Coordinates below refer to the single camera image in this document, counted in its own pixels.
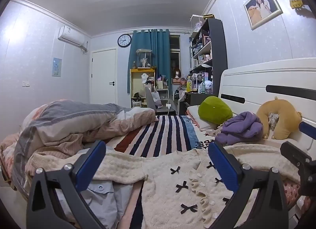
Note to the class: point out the round wall clock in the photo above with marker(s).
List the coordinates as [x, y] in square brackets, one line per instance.
[124, 40]

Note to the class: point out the window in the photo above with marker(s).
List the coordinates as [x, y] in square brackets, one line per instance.
[174, 42]

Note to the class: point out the grey and pink quilt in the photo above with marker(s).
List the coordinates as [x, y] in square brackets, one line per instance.
[74, 120]

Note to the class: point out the dark bookshelf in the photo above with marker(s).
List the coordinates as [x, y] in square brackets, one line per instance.
[218, 53]

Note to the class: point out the pink dotted bed sheet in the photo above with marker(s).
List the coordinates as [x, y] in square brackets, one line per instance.
[291, 189]

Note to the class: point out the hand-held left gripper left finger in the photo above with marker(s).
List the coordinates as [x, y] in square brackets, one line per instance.
[90, 167]

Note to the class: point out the white pillow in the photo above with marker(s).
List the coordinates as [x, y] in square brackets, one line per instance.
[193, 113]

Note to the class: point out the small wall poster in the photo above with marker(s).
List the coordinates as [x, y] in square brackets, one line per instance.
[57, 67]

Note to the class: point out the purple knit sweater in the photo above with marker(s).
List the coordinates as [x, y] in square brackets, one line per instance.
[242, 127]

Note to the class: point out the striped blanket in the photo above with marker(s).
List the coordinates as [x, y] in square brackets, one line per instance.
[160, 132]

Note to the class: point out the yellow neck pillow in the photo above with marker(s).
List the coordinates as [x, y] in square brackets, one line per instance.
[286, 117]

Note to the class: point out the yellow bottle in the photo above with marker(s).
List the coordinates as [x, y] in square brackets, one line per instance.
[189, 85]

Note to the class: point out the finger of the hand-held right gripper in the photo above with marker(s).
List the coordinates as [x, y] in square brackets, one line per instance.
[293, 153]
[308, 130]

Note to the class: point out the light blue fleece-lined jacket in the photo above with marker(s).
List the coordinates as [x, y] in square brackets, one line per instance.
[103, 194]

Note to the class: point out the cream knit cardigan black bows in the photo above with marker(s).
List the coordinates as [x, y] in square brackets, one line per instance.
[167, 194]

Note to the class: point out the white bed headboard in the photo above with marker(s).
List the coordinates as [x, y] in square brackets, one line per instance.
[246, 80]

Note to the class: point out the white door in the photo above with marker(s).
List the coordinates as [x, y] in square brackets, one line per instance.
[103, 75]

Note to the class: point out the framed wall picture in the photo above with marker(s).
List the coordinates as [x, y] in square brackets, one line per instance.
[261, 6]

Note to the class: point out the white air conditioner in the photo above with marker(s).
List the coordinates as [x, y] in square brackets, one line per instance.
[71, 35]

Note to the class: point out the yellow shelf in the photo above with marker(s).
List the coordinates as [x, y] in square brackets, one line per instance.
[143, 70]

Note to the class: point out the dark desk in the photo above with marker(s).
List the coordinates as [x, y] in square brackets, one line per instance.
[195, 99]

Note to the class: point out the wig head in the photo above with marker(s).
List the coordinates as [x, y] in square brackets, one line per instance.
[176, 74]

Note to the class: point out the yellow instrument headstock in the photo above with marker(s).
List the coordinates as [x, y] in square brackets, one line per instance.
[296, 3]

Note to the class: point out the blue curtain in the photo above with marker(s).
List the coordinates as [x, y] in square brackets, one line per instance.
[150, 43]

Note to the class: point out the green pillow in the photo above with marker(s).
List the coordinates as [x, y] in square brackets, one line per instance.
[214, 110]

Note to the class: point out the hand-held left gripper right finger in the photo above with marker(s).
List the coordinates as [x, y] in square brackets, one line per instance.
[223, 167]

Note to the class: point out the glass display case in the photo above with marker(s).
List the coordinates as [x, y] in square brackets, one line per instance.
[143, 58]

